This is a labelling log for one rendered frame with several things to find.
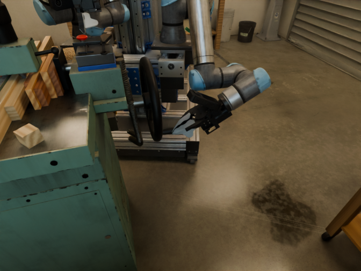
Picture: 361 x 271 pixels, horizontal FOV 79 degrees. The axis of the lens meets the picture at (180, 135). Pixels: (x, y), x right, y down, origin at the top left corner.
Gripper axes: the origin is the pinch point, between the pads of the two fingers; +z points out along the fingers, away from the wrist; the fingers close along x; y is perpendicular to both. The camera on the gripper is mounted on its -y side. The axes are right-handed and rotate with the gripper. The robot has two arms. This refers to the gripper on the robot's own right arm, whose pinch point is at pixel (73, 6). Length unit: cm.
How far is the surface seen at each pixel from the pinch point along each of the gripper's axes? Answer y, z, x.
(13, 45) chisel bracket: -14.2, 15.4, 4.9
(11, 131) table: -16.8, 31.5, 18.5
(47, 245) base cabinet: -26, 34, 64
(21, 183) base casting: -20, 34, 33
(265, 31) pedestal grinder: 263, -275, 100
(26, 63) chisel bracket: -13.1, 15.7, 9.3
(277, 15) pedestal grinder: 276, -269, 76
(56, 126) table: -7.4, 32.4, 18.8
